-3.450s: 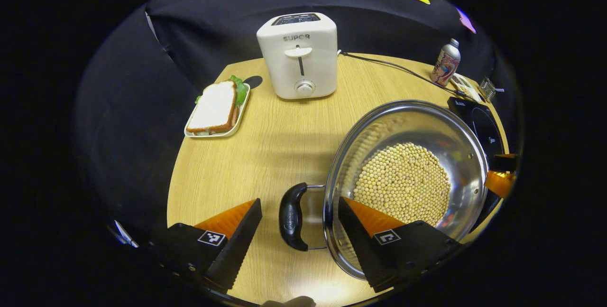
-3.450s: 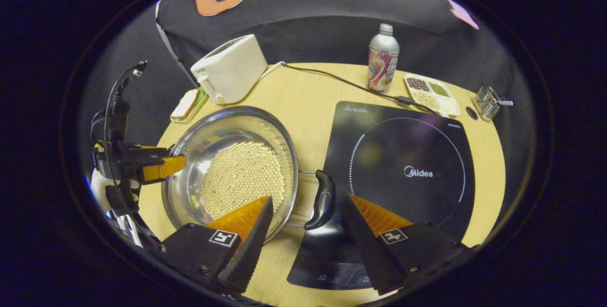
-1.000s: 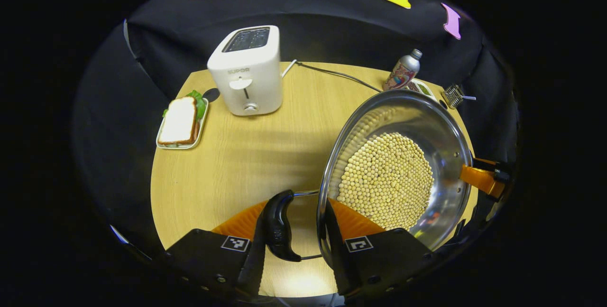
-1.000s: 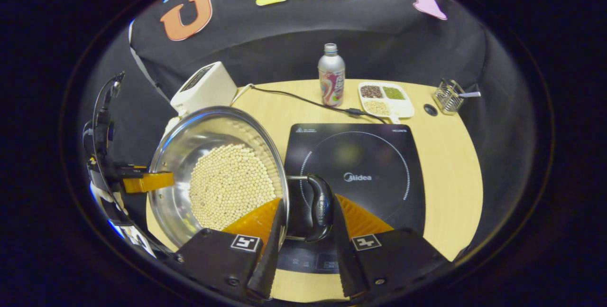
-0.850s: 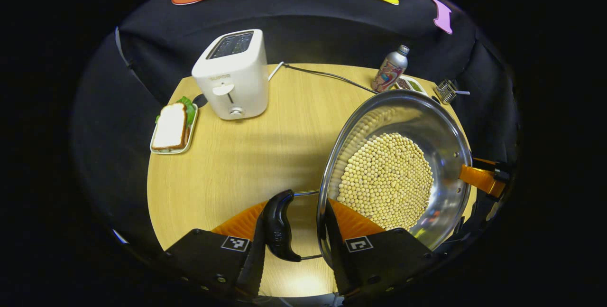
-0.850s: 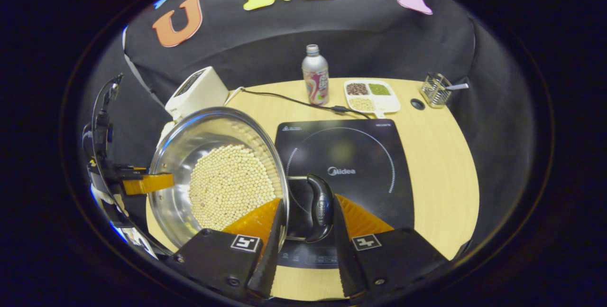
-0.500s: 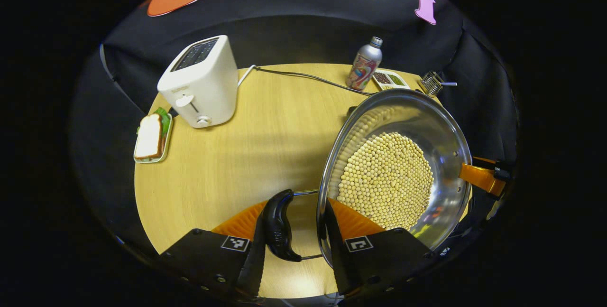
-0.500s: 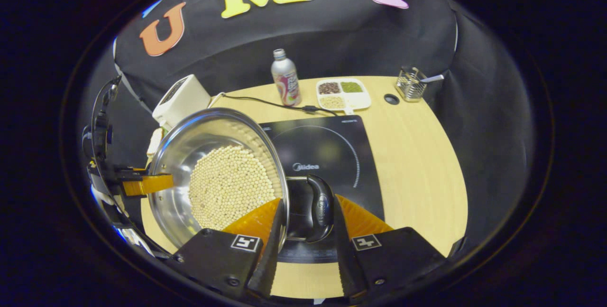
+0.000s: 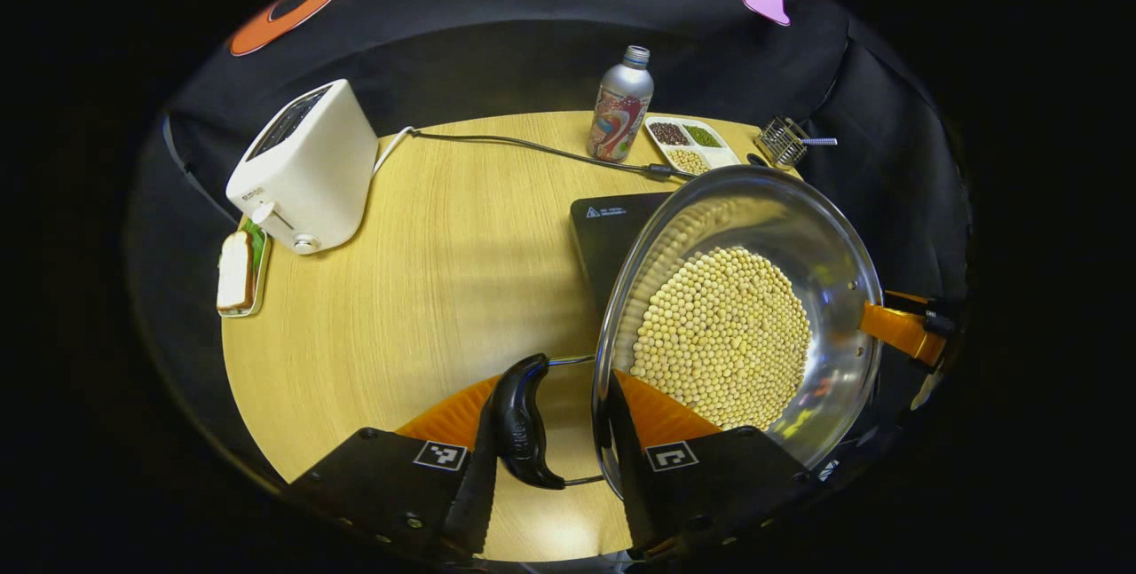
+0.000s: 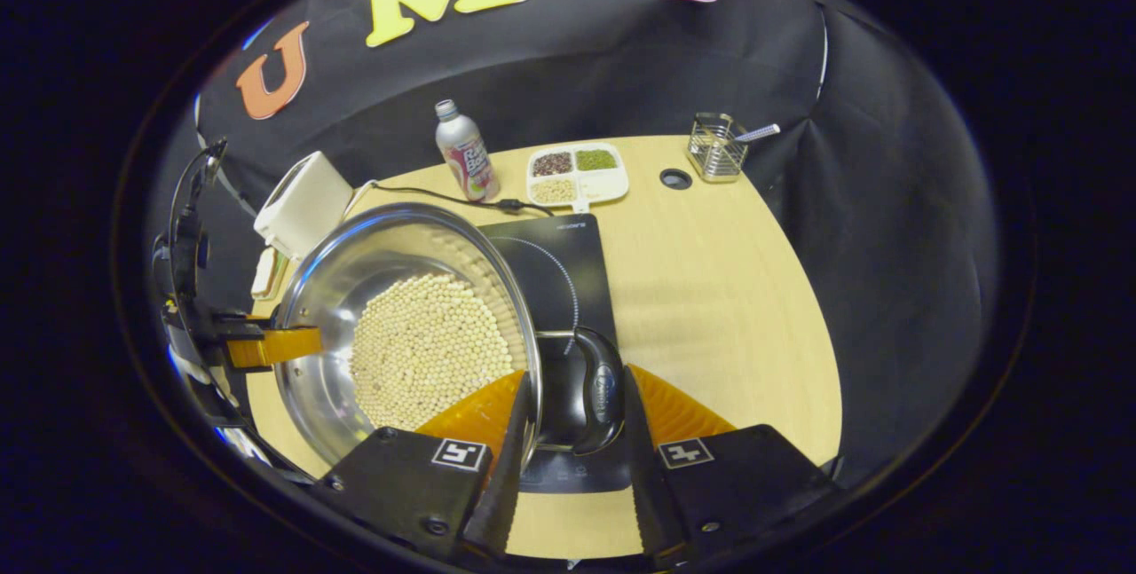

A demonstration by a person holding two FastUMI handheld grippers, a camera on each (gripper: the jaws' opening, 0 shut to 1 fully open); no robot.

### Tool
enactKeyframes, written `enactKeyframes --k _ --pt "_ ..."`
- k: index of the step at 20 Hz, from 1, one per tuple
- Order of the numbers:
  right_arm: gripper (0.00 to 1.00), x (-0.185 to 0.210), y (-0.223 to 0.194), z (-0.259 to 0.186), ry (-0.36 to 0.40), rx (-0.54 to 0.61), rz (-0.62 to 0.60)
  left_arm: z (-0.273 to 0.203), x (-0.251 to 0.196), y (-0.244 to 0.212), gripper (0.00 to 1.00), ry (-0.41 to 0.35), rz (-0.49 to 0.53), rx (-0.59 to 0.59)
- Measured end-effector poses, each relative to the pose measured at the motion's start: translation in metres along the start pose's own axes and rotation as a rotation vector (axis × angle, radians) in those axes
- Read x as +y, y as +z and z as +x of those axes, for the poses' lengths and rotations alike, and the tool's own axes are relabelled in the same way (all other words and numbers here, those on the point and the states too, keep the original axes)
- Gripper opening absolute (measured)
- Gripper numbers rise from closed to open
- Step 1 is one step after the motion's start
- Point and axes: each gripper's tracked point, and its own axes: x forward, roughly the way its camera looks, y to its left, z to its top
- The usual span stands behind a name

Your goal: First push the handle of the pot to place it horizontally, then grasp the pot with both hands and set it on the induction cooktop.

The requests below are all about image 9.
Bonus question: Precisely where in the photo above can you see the stainless steel pot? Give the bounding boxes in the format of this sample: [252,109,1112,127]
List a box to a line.
[493,166,886,499]

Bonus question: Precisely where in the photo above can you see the small green plate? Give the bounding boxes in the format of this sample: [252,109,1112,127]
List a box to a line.
[217,217,271,318]

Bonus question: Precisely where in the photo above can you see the metal wire rack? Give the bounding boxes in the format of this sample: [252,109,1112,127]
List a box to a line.
[756,117,839,169]

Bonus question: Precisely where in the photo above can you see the white power cable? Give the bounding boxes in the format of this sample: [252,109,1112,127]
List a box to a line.
[373,125,416,177]

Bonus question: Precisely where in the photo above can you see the pile of soybeans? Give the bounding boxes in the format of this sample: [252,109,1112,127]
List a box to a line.
[628,246,813,431]

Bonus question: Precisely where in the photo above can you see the white toaster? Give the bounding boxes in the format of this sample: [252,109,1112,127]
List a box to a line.
[225,79,380,256]

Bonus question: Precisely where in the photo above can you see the sandwich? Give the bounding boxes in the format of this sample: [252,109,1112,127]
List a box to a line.
[217,231,255,311]

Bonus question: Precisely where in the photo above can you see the printed metal bottle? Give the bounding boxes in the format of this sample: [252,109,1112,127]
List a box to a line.
[588,45,655,162]

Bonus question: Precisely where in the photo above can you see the black power cable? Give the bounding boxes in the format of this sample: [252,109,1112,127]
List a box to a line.
[410,129,702,181]

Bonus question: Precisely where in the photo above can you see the black induction cooktop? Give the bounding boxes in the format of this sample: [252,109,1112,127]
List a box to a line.
[570,193,677,319]

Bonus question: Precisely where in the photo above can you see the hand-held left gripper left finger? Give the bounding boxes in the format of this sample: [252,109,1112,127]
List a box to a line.
[288,376,500,557]

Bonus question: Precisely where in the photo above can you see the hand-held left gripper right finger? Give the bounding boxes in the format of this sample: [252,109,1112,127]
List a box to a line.
[608,372,813,557]

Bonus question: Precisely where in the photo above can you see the white divided bean tray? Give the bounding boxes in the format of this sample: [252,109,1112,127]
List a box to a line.
[643,115,742,177]

